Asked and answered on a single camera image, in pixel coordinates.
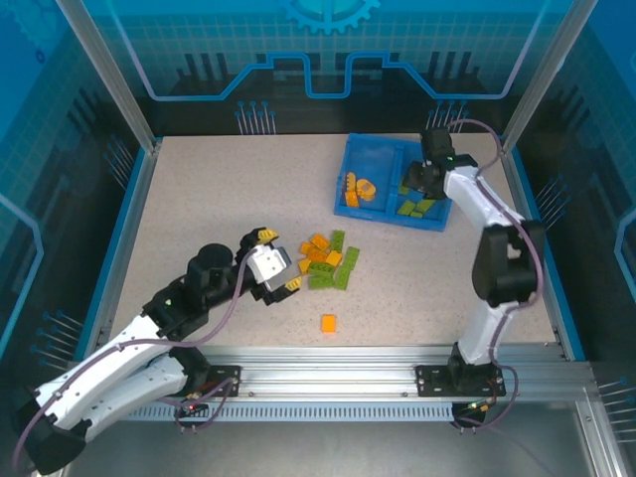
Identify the green lego brick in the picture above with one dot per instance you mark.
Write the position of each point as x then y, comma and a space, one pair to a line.
320, 283
416, 214
406, 207
322, 269
405, 190
343, 278
338, 240
425, 205
352, 258

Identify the orange lego brick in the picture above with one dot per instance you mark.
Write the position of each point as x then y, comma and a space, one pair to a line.
304, 247
334, 258
316, 255
328, 323
352, 199
350, 180
304, 267
320, 242

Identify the round orange lego piece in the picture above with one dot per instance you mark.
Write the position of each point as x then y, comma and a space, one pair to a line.
367, 189

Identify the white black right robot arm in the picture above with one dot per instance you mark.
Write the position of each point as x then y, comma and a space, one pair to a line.
479, 338

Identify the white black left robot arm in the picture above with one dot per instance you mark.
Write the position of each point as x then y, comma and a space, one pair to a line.
99, 392

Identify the blue two-compartment plastic bin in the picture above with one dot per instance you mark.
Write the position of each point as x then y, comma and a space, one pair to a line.
377, 159

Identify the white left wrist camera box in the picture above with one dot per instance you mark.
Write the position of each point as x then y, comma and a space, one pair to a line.
266, 266

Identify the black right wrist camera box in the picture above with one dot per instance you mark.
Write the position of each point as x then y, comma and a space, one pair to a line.
437, 143

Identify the aluminium blue side rail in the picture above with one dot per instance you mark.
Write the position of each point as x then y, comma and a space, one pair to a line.
124, 238
541, 248

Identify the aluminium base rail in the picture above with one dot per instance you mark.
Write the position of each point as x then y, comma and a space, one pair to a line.
323, 370

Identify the aluminium frame post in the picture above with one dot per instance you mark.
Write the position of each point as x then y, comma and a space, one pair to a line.
109, 74
546, 74

